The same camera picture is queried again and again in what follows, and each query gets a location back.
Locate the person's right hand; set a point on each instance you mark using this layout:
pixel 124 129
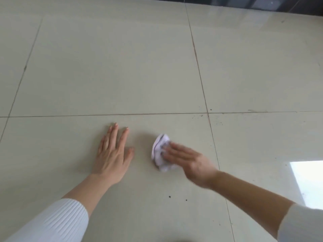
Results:
pixel 194 163

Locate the person's left hand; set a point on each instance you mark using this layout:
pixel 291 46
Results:
pixel 111 158

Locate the grey wiping rag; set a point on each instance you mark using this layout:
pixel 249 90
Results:
pixel 160 146

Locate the person's left forearm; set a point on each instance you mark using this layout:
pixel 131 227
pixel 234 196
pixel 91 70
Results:
pixel 58 214

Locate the person's right forearm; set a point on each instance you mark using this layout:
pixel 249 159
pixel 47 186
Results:
pixel 265 201

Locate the black baseboard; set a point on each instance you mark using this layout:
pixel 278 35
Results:
pixel 252 3

